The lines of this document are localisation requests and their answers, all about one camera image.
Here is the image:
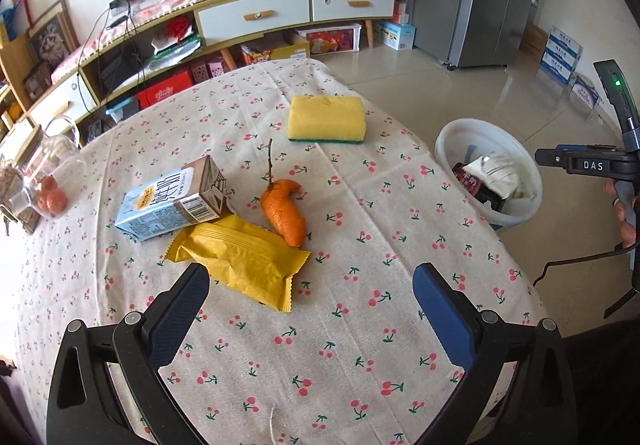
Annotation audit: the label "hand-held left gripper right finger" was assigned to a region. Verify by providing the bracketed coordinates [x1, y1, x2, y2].
[413, 262, 581, 445]

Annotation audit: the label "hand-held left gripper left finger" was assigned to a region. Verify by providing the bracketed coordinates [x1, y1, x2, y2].
[46, 263, 210, 445]

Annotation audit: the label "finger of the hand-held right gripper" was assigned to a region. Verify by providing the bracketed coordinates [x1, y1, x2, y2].
[534, 147, 571, 170]

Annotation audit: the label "yellow snack wrapper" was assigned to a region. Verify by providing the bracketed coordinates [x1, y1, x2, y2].
[166, 215, 312, 315]

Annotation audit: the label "white plastic bin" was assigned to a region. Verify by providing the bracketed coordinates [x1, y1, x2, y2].
[434, 119, 544, 229]

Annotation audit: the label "person's right hand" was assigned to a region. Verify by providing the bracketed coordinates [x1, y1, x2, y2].
[602, 177, 640, 250]

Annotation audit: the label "cherry print tablecloth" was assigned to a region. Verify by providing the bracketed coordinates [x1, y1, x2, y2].
[12, 57, 549, 445]

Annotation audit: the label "stack of white blue cartons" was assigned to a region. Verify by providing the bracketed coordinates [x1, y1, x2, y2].
[540, 25, 584, 86]

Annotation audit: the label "light blue milk carton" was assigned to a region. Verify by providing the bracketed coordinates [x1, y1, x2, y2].
[115, 155, 232, 244]

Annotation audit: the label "brown cardboard box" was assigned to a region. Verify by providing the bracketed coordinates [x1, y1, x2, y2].
[520, 22, 549, 54]

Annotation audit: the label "orange carrot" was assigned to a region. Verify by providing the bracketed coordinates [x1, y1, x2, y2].
[260, 139, 307, 247]

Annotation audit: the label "glass jar with tomatoes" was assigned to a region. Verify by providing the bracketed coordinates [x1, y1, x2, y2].
[20, 115, 84, 220]

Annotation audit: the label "white and blue box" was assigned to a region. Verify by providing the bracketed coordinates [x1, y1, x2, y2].
[374, 20, 417, 51]

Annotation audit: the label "blue plastic container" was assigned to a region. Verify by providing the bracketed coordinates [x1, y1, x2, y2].
[105, 95, 139, 118]

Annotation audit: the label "red gift box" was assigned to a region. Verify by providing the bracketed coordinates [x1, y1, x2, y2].
[136, 75, 195, 110]

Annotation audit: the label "yellow sponge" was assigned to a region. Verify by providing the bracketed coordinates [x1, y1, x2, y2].
[287, 95, 367, 146]

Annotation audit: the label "pink patterned boxes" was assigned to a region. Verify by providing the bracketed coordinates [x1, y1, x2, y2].
[190, 57, 234, 84]

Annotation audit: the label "clear storage box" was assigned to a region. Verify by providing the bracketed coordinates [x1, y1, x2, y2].
[295, 22, 363, 56]

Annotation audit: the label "brown woven box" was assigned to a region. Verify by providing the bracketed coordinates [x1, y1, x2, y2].
[22, 62, 54, 101]

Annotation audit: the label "red and green cloths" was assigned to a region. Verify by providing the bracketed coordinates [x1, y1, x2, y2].
[150, 20, 204, 58]

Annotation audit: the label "printed snack carton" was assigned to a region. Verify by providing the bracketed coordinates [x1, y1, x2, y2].
[240, 42, 311, 66]

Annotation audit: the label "wooden shelf unit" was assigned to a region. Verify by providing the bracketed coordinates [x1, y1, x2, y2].
[0, 32, 37, 126]

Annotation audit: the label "framed raccoon picture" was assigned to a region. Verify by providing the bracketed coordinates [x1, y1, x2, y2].
[26, 0, 81, 66]

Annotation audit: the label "white and wood cabinet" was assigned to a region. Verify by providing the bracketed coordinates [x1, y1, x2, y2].
[25, 0, 398, 126]

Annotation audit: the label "pink patterned mat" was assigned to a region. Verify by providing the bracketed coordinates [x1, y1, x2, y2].
[50, 0, 211, 76]

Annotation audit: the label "black cable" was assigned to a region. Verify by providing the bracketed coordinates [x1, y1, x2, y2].
[532, 244, 640, 321]

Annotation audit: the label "glass jar with wooden frame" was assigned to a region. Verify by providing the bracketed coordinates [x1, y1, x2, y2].
[0, 152, 43, 234]

